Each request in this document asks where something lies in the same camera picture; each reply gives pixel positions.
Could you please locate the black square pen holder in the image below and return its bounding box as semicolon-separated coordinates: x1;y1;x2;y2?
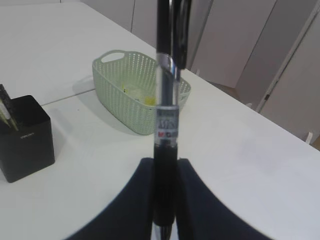
0;95;55;183

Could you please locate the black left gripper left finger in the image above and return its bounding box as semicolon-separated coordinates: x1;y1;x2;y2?
68;157;155;240

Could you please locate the black gel pen bottom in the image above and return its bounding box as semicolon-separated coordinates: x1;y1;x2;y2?
153;0;192;240

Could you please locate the yellow utility knife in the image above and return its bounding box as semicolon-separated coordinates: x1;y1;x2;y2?
0;100;19;131

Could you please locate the green woven plastic basket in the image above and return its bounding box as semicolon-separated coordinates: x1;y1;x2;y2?
92;50;178;139

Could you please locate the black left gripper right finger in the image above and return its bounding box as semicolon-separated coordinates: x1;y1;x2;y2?
175;158;269;240

